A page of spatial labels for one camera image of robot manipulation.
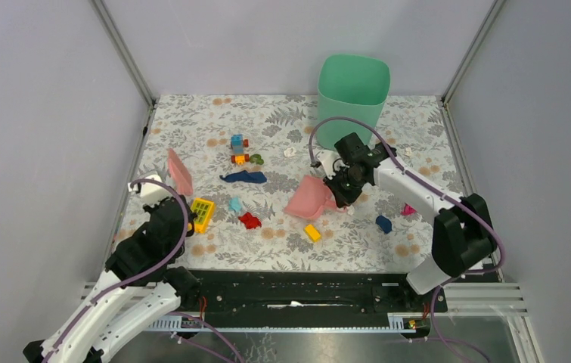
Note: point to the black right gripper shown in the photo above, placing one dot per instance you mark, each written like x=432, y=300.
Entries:
x=342, y=200

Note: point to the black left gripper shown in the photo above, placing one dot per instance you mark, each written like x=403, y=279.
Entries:
x=150, y=208

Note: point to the pink dustpan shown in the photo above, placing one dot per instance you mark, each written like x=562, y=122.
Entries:
x=311, y=199

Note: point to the pink hand brush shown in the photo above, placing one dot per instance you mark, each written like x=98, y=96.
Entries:
x=180, y=174

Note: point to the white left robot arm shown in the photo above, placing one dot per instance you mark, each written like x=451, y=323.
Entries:
x=137, y=286

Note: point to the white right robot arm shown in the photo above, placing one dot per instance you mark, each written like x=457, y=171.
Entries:
x=462, y=228

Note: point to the small blue paper ball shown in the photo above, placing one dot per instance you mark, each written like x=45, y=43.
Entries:
x=384, y=224

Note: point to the yellow window toy brick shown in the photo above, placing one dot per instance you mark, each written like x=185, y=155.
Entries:
x=203, y=210

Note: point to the small yellow block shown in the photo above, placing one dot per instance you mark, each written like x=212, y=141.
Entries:
x=312, y=233

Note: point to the magenta paper scrap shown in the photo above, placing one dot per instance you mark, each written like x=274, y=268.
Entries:
x=407, y=210

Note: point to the light blue paper scrap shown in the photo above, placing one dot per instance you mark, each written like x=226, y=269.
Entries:
x=235, y=205

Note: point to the red paper scrap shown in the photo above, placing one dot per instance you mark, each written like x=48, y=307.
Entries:
x=250, y=221

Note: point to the green waste bin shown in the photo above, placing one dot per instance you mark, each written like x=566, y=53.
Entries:
x=353, y=86

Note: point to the blue toy brick car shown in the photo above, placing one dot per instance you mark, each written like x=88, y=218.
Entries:
x=238, y=145

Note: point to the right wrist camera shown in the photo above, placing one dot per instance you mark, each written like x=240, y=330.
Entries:
x=327, y=158

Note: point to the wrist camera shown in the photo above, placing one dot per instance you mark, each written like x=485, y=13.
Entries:
x=327, y=158
x=149, y=194

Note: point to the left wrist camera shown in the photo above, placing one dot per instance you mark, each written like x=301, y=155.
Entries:
x=149, y=194

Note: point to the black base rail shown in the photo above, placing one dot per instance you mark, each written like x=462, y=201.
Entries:
x=291, y=300

